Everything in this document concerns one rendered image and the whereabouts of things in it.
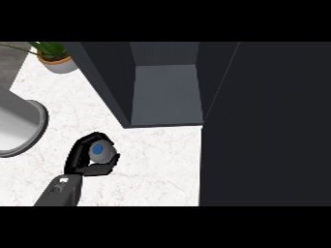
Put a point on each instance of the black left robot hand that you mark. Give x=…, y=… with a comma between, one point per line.
x=74, y=159

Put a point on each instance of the water bottle with blue cap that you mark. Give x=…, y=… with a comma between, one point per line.
x=100, y=152

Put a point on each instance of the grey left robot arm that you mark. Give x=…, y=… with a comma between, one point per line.
x=58, y=192

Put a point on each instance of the dark grey open cabinet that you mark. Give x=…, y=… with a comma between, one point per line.
x=154, y=84

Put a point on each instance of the dark grey cabinet door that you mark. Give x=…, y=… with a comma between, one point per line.
x=276, y=124

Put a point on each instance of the grey cylindrical appliance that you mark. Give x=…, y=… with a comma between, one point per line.
x=7, y=122

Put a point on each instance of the green potted plant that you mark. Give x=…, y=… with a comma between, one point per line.
x=54, y=56

